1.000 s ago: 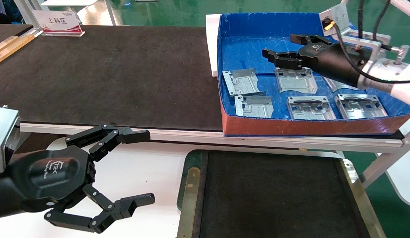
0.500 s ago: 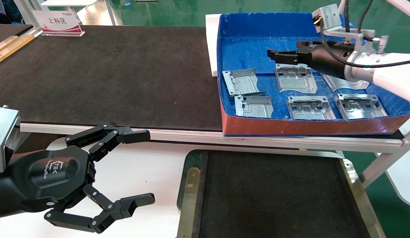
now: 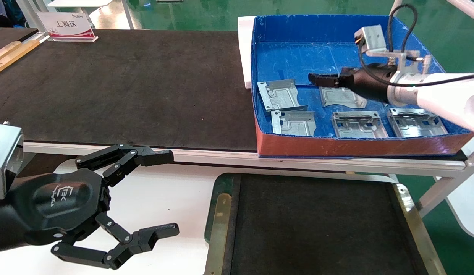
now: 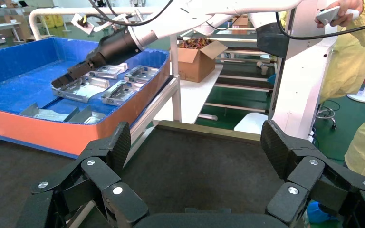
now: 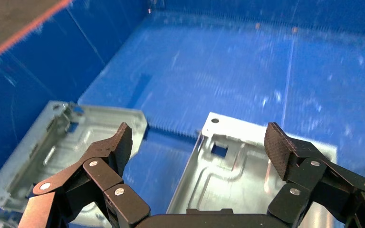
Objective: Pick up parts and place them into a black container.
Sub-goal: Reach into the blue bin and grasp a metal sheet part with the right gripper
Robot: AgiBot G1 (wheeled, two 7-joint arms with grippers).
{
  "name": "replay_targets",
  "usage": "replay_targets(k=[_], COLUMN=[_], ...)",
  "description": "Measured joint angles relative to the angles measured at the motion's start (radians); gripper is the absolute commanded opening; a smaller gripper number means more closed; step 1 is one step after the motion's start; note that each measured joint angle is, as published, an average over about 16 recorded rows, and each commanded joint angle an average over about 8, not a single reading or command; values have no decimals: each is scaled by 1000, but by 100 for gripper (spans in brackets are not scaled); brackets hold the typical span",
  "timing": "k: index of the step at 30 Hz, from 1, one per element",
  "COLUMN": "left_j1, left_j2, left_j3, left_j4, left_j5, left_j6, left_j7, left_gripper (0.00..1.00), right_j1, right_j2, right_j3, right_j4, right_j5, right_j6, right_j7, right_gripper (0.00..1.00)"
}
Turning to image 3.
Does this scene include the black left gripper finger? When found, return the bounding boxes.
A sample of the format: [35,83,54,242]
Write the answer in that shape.
[51,213,180,270]
[76,144,174,188]

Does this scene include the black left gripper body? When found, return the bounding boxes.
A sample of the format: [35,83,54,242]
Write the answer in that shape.
[10,168,111,246]

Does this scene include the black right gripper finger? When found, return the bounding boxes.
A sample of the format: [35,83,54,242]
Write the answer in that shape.
[308,68,355,80]
[309,76,355,89]

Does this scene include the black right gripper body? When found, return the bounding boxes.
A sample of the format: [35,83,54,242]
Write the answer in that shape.
[351,64,398,104]

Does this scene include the stamped sheet metal part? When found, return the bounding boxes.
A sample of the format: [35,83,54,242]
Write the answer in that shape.
[257,79,308,116]
[319,86,367,108]
[386,108,449,138]
[331,111,389,139]
[270,110,317,137]

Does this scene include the black tray container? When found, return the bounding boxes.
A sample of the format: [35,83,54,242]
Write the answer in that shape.
[204,173,447,275]

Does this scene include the blue corrugated plastic box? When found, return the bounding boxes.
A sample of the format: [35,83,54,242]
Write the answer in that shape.
[251,15,474,158]

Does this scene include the black table mat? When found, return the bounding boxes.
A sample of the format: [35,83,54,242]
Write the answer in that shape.
[0,29,260,152]

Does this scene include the white foam block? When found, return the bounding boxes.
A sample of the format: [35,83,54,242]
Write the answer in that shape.
[237,16,256,89]

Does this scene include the aluminium table leg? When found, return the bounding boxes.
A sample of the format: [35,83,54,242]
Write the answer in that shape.
[416,145,474,218]

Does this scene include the white red acrylic sign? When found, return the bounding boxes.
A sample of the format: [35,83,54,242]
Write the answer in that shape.
[36,11,99,43]

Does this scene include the wooden strip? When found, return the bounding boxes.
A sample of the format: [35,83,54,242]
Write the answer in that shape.
[0,40,41,78]

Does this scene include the person in dark clothes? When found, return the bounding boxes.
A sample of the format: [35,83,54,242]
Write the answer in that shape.
[0,0,16,28]

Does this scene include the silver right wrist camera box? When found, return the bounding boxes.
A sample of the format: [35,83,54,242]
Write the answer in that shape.
[354,25,388,58]

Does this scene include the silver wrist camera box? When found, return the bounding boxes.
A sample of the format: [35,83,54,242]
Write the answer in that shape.
[0,123,24,200]
[354,25,388,58]

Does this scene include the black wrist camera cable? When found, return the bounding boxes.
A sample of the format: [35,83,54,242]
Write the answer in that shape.
[358,4,474,83]

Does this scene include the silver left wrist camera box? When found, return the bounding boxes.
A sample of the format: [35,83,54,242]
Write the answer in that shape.
[0,123,24,200]

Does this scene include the aluminium table frame rail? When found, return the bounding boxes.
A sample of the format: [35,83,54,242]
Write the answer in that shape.
[23,142,470,178]

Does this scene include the white frame post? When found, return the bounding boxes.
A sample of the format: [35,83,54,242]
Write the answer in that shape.
[15,0,50,35]

